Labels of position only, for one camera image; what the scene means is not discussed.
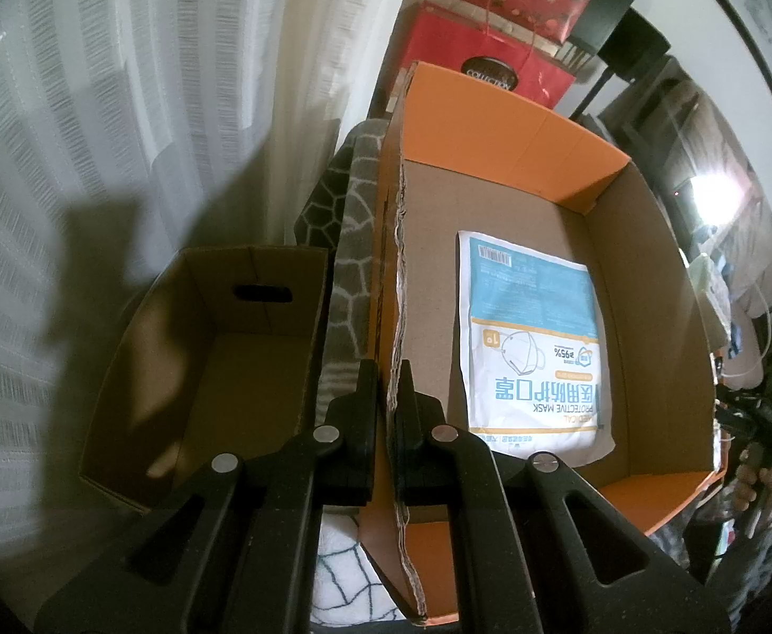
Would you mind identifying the orange cardboard box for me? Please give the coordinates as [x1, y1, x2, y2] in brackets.
[357, 61, 723, 628]

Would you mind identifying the black music stand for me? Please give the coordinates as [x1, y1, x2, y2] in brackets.
[600, 13, 672, 77]
[571, 0, 636, 120]

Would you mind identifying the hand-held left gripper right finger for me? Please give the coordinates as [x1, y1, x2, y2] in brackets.
[395, 360, 733, 634]

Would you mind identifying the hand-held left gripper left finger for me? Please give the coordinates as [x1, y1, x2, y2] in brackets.
[32, 358, 382, 634]

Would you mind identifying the grey stone-pattern blanket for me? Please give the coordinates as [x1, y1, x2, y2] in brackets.
[295, 117, 388, 411]

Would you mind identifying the brown cardboard box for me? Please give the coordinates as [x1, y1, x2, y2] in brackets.
[78, 246, 330, 516]

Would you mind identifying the white sheer curtain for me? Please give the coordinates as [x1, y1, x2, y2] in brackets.
[0, 0, 420, 543]

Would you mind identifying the white grid-pattern blanket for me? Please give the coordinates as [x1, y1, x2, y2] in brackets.
[313, 521, 400, 628]

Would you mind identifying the red paper gift bag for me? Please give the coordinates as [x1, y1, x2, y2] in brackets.
[399, 0, 578, 110]

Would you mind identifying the blue white face mask packet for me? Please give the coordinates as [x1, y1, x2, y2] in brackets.
[457, 230, 618, 470]

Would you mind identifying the black framed picture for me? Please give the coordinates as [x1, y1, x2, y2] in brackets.
[706, 0, 772, 199]

